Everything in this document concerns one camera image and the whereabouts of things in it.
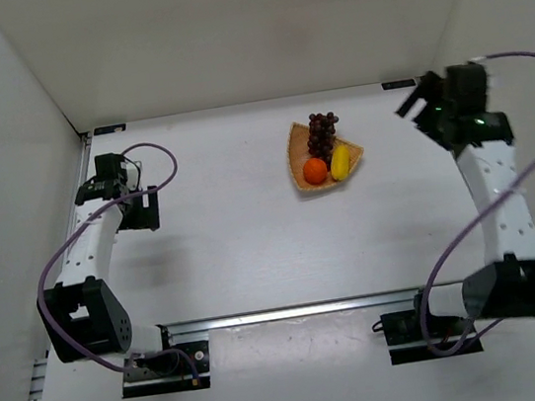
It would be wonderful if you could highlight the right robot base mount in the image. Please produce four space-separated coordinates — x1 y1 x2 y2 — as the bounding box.
371 288 467 365

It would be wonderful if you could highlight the yellow fake lemon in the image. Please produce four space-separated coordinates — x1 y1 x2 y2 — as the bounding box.
330 145 350 182

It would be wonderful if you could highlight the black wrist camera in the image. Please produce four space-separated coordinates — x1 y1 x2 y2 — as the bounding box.
94 153 142 191
443 62 488 117

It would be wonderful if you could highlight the aluminium table frame rail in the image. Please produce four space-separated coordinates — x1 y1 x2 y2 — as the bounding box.
0 60 535 401

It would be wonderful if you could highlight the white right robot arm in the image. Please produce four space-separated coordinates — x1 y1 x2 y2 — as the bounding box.
397 63 535 322

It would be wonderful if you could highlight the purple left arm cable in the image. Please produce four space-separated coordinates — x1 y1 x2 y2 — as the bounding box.
17 138 210 401

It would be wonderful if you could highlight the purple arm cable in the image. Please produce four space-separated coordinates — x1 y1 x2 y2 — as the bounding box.
17 138 210 401
383 47 535 359

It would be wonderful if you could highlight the purple fake grape bunch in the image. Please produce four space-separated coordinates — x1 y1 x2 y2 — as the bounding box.
307 112 339 168

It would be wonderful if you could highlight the orange fake mandarin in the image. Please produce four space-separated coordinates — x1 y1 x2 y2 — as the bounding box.
302 158 329 186

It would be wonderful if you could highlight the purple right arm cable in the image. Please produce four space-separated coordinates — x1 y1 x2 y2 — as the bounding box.
383 47 535 359

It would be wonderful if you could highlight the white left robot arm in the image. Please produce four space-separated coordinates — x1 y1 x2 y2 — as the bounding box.
43 186 168 357

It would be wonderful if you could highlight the woven wicker fruit bowl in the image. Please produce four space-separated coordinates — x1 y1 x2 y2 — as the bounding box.
280 113 370 199

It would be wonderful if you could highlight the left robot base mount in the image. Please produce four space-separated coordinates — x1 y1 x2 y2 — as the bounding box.
121 329 211 399

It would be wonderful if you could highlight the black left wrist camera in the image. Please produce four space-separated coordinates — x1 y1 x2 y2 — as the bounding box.
94 153 142 191

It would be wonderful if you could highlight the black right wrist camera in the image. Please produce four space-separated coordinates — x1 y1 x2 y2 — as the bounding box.
443 62 488 117

